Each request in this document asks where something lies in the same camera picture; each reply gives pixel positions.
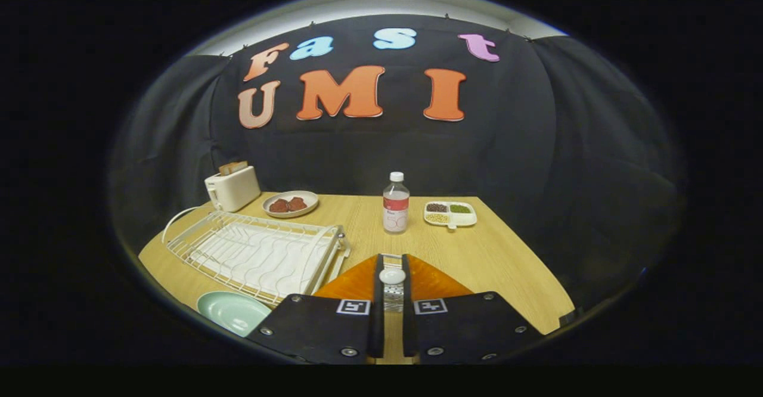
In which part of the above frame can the clear water bottle red label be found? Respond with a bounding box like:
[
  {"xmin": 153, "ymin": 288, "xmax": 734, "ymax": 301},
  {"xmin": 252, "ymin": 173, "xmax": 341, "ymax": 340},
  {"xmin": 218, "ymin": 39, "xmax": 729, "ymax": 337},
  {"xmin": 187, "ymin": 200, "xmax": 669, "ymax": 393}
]
[{"xmin": 382, "ymin": 172, "xmax": 411, "ymax": 235}]

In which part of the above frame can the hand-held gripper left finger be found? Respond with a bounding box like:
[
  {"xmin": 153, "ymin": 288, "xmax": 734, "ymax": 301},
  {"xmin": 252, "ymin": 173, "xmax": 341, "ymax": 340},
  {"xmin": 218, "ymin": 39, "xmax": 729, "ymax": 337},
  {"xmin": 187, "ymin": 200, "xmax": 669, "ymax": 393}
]
[{"xmin": 247, "ymin": 254, "xmax": 385, "ymax": 365}]

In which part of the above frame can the white drain tray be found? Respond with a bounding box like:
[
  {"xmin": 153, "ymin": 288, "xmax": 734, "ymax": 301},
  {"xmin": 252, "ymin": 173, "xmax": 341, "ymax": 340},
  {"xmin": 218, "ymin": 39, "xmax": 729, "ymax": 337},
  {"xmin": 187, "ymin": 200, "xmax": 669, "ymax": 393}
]
[{"xmin": 190, "ymin": 221, "xmax": 334, "ymax": 299}]

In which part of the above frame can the white toaster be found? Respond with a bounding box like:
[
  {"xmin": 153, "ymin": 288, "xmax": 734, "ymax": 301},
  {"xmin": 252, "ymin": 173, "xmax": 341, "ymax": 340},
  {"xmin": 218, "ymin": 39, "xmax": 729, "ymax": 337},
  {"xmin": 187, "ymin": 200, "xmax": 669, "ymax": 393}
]
[{"xmin": 204, "ymin": 166, "xmax": 262, "ymax": 213}]

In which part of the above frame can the white divided dish with beans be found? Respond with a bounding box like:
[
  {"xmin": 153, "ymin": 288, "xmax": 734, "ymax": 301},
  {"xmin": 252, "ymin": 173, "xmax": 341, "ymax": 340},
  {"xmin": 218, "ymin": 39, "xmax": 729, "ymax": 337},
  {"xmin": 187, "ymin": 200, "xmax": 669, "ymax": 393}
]
[{"xmin": 424, "ymin": 201, "xmax": 478, "ymax": 231}]

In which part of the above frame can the beige round plate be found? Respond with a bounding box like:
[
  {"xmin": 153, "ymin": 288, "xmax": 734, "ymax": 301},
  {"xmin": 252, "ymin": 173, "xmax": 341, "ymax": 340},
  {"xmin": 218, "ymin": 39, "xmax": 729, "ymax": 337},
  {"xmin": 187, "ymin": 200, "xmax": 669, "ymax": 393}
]
[{"xmin": 262, "ymin": 190, "xmax": 320, "ymax": 219}]

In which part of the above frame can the white wire dish rack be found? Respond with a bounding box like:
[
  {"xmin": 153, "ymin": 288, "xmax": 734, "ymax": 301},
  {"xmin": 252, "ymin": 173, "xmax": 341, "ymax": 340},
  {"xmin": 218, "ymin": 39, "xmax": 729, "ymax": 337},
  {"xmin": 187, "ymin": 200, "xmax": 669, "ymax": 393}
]
[{"xmin": 162, "ymin": 206, "xmax": 351, "ymax": 307}]

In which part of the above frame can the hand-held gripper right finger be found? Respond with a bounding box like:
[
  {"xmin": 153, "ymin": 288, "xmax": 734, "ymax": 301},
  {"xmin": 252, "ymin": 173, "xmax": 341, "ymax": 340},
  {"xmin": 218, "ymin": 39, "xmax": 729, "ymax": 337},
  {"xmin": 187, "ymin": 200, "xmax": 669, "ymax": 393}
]
[{"xmin": 401, "ymin": 254, "xmax": 544, "ymax": 365}]

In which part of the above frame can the light green plate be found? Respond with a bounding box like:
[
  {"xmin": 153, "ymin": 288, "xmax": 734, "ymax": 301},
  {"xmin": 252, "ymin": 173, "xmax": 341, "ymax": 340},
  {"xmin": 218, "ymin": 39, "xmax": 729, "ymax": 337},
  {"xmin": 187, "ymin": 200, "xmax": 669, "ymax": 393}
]
[{"xmin": 197, "ymin": 291, "xmax": 273, "ymax": 337}]

